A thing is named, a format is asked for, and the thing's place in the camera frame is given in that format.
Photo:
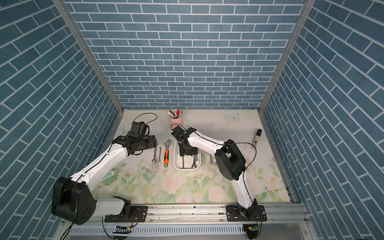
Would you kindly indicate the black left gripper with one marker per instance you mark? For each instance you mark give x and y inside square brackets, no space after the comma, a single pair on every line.
[152,141]

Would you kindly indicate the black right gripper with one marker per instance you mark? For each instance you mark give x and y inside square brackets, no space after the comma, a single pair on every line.
[181,152]

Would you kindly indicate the orange black adjustable wrench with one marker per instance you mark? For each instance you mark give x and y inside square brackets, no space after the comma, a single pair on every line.
[167,152]

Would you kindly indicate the large silver combination wrench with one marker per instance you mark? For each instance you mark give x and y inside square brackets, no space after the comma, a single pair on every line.
[154,160]

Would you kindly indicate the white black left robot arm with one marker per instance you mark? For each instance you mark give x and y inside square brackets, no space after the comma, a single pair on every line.
[72,197]

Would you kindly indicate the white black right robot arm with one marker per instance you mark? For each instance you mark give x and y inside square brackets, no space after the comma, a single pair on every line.
[230,160]

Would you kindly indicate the white plastic storage box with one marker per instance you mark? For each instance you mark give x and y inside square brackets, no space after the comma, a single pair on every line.
[177,160]

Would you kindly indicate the silver double open-end wrench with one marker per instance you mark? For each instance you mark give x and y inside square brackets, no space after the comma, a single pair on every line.
[195,160]

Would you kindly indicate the pink pen cup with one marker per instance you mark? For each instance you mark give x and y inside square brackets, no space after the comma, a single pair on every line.
[178,120]

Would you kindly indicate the green glue bottle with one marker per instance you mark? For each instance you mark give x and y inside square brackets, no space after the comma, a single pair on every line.
[111,177]

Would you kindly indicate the beige black stapler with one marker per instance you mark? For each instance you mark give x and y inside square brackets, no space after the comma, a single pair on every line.
[257,137]

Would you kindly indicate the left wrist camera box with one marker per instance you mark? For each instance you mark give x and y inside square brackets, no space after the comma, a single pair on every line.
[139,129]

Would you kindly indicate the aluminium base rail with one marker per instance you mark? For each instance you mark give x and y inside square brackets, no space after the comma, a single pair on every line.
[187,219]

